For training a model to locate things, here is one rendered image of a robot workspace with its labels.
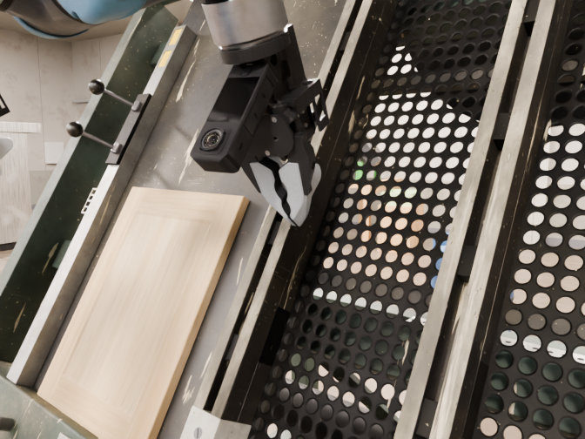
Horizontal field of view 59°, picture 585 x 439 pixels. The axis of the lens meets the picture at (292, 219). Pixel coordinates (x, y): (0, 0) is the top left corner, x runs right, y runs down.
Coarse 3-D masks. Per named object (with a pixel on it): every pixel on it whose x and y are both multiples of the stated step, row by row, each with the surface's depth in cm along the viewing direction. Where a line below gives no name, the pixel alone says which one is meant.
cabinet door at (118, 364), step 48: (144, 192) 116; (192, 192) 105; (144, 240) 108; (192, 240) 99; (96, 288) 111; (144, 288) 102; (192, 288) 93; (96, 336) 104; (144, 336) 96; (192, 336) 89; (48, 384) 106; (96, 384) 98; (144, 384) 90; (96, 432) 92; (144, 432) 85
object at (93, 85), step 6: (90, 84) 124; (96, 84) 123; (102, 84) 124; (90, 90) 124; (96, 90) 124; (102, 90) 125; (114, 96) 126; (126, 102) 127; (138, 102) 128; (132, 108) 127; (138, 108) 128
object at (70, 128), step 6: (66, 126) 121; (72, 126) 120; (78, 126) 121; (72, 132) 120; (78, 132) 121; (84, 132) 122; (96, 138) 123; (102, 144) 124; (108, 144) 124; (114, 144) 125; (120, 144) 125; (114, 150) 124
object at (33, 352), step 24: (168, 48) 134; (168, 72) 131; (144, 120) 127; (144, 144) 128; (120, 168) 124; (96, 192) 124; (120, 192) 124; (96, 216) 120; (72, 240) 121; (96, 240) 120; (72, 264) 117; (72, 288) 117; (48, 312) 114; (48, 336) 114; (24, 360) 111; (24, 384) 111
